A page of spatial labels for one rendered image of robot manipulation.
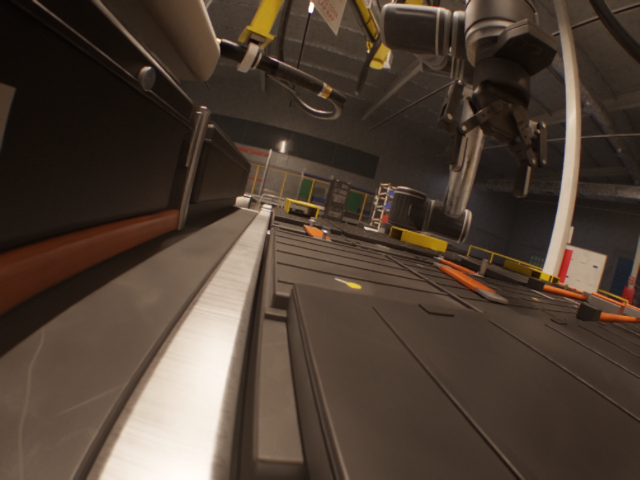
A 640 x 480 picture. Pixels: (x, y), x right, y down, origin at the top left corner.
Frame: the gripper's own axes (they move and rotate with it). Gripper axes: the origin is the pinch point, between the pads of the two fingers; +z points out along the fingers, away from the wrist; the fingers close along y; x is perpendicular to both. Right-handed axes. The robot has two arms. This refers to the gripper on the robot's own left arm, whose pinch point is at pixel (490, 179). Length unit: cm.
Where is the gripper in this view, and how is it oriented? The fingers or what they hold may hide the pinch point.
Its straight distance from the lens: 32.6
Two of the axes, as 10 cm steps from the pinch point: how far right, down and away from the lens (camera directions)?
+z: -2.5, 9.6, 1.3
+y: -9.7, -2.6, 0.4
